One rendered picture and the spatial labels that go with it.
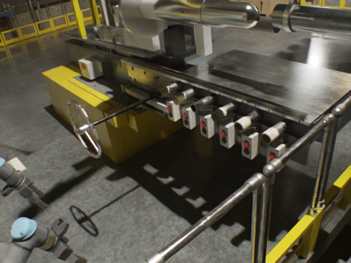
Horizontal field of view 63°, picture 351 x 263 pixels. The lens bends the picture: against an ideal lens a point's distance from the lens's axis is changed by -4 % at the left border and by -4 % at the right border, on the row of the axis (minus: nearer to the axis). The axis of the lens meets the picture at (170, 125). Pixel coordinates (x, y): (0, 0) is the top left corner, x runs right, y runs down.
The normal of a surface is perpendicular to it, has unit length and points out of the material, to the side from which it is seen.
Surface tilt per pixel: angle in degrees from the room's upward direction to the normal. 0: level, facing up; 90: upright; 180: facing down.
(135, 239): 0
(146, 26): 90
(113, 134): 90
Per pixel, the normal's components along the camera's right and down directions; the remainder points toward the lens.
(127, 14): 0.63, 0.33
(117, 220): -0.13, -0.85
